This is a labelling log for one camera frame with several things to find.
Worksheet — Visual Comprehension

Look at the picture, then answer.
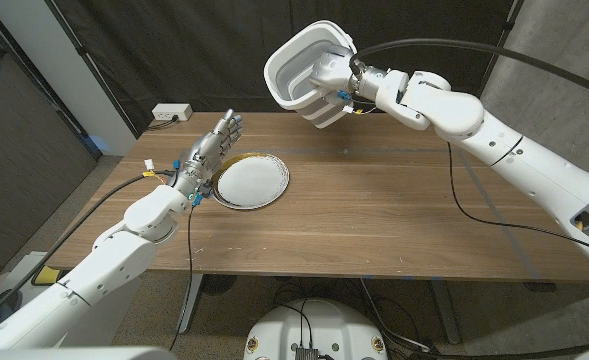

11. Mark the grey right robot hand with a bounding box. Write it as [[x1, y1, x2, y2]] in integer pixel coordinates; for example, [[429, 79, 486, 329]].
[[309, 44, 390, 104]]

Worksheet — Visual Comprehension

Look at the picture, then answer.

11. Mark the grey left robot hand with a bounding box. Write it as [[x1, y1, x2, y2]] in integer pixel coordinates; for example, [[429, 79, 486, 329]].
[[173, 108, 244, 199]]

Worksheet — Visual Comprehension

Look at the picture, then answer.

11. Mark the white grey collapsible bucket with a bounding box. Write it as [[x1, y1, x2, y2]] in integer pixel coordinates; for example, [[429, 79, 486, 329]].
[[263, 19, 359, 130]]

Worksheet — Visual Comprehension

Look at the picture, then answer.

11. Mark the white paper plate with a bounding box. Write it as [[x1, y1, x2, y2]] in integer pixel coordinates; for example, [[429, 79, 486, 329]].
[[210, 152, 291, 211]]

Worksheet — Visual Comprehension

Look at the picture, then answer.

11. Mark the white power strip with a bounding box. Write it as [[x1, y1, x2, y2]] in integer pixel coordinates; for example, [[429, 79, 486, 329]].
[[151, 103, 194, 122]]

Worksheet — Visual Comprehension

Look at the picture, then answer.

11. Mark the black backdrop curtain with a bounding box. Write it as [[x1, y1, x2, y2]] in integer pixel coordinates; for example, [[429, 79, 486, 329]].
[[48, 0, 520, 137]]

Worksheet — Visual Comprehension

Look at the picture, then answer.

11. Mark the dark round floor disc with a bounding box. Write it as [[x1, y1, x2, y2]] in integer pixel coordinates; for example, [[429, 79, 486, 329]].
[[201, 273, 238, 296]]

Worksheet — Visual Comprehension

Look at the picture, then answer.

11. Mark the grey table leg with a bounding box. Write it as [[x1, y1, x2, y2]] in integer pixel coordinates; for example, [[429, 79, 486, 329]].
[[176, 273, 205, 335], [431, 279, 463, 345]]

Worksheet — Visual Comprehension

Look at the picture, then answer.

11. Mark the black backdrop stand pole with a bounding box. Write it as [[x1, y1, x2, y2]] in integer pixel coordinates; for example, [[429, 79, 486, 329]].
[[476, 0, 524, 99], [43, 0, 140, 139]]

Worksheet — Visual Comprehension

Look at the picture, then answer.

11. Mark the dark wooden door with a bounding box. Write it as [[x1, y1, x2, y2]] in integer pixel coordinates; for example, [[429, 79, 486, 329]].
[[0, 9, 100, 274]]

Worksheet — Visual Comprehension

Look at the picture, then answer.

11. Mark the yellow floor object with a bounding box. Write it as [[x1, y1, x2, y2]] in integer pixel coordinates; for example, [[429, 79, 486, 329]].
[[32, 265, 61, 287]]

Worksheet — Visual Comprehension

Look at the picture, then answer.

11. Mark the white robot torso base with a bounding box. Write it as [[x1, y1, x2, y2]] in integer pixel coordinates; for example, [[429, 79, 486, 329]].
[[243, 298, 389, 360]]

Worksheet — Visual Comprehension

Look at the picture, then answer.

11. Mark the white robot chest cover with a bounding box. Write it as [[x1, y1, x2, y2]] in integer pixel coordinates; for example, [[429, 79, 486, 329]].
[[0, 344, 178, 360]]

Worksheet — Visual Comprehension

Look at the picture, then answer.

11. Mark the black floor power adapter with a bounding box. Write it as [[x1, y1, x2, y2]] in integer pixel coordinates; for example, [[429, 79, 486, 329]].
[[407, 341, 443, 360]]

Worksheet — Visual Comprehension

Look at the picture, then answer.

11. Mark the thin black left arm wire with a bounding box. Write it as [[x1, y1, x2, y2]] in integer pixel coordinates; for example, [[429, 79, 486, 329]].
[[167, 204, 195, 352]]

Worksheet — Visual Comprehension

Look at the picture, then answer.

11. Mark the thin black arm wire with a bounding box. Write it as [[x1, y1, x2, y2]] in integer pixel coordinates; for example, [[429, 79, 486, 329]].
[[446, 142, 589, 261], [167, 204, 195, 352]]

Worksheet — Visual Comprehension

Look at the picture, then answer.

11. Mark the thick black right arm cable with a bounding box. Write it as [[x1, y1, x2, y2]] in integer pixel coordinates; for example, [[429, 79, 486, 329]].
[[348, 38, 589, 104]]

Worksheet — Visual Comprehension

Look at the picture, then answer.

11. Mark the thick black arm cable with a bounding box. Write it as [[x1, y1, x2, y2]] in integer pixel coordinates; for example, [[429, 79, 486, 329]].
[[348, 38, 589, 104], [0, 170, 178, 331]]

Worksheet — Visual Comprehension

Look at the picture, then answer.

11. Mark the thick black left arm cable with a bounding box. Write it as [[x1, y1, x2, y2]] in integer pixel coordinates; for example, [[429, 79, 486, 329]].
[[0, 170, 178, 331]]

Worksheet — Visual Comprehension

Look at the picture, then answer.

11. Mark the thin black right arm wire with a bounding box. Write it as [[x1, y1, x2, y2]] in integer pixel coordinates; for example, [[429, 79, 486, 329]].
[[446, 142, 589, 261]]

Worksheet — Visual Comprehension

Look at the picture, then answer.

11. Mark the white floor cable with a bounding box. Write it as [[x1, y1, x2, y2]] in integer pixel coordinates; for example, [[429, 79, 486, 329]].
[[359, 278, 429, 352]]

